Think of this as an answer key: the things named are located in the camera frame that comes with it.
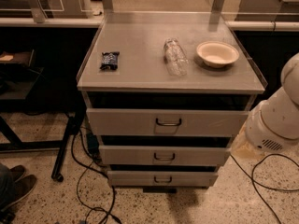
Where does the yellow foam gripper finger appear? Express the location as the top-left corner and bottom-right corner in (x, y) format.
(231, 132), (258, 158)

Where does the black cable right floor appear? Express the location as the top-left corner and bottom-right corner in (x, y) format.
(230, 153), (299, 224)

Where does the brown shoe upper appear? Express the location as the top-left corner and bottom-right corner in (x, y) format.
(10, 165), (26, 182)

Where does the black cable left floor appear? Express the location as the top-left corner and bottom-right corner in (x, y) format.
(70, 126), (123, 224)

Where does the black cable floor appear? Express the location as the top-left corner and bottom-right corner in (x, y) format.
(230, 153), (299, 224)
(70, 126), (123, 224)

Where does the dark snack bar wrapper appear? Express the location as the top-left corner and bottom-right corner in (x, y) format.
(100, 51), (120, 71)

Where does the grey drawer cabinet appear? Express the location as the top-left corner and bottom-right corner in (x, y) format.
(76, 10), (268, 192)

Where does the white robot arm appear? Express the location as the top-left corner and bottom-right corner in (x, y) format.
(232, 54), (299, 157)

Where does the brown shoe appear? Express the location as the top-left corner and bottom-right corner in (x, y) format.
(10, 165), (26, 182)
(0, 175), (37, 210)

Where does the white paper bowl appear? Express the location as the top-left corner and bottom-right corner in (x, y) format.
(196, 41), (239, 68)

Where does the clear plastic bottle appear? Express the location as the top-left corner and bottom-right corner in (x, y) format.
(164, 38), (189, 77)

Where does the grey drawer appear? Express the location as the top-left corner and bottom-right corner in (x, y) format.
(107, 171), (218, 187)
(100, 146), (230, 166)
(87, 108), (249, 137)

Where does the brown shoe lower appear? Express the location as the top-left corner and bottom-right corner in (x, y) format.
(0, 175), (37, 210)

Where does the white horizontal rail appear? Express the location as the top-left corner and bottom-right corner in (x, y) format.
(0, 18), (299, 32)

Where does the person leg in jeans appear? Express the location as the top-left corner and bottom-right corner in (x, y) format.
(0, 163), (15, 209)

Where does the black desk frame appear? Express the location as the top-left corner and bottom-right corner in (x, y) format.
(0, 49), (87, 183)

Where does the black power adapter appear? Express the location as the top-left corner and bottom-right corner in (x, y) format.
(86, 133), (99, 154)

